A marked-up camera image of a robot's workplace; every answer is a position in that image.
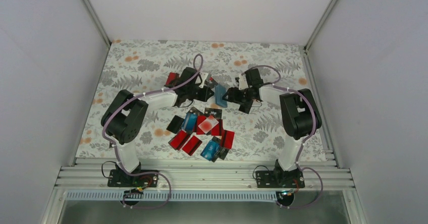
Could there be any blue leather card holder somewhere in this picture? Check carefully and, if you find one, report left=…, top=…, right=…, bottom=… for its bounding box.
left=215, top=84, right=228, bottom=108

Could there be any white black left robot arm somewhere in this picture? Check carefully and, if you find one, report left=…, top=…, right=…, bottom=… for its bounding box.
left=100, top=67, right=214, bottom=186

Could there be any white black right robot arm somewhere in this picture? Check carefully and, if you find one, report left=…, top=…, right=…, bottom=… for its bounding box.
left=221, top=67, right=322, bottom=188

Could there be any plain black card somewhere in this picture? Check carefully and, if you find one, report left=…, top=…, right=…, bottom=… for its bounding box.
left=238, top=101, right=253, bottom=114

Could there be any red card with black stripe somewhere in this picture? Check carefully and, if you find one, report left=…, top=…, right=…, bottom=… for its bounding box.
left=165, top=72, right=180, bottom=88

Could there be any red white glossy card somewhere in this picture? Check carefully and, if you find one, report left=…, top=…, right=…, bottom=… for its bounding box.
left=195, top=116, right=219, bottom=135

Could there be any red card front left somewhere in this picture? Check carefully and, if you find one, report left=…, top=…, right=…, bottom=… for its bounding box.
left=169, top=130, right=191, bottom=150

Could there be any floral patterned table mat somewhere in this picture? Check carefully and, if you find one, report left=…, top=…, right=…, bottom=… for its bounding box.
left=76, top=39, right=327, bottom=162

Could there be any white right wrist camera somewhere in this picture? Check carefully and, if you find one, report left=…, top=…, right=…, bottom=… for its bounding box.
left=235, top=74, right=249, bottom=90

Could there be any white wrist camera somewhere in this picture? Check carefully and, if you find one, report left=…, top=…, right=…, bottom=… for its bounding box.
left=199, top=72, right=210, bottom=88
left=235, top=74, right=249, bottom=90

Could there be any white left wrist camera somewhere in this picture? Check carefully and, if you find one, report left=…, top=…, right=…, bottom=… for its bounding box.
left=199, top=72, right=210, bottom=88

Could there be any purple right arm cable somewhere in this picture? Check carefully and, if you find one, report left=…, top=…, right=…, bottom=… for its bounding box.
left=240, top=65, right=325, bottom=210

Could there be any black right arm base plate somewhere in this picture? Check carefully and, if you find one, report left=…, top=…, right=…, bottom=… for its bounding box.
left=255, top=169, right=305, bottom=189

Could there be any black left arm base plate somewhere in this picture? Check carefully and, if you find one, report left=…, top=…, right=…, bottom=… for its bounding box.
left=107, top=169, right=159, bottom=188

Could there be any aluminium frame rail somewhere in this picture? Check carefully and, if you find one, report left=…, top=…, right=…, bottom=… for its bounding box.
left=55, top=158, right=355, bottom=191

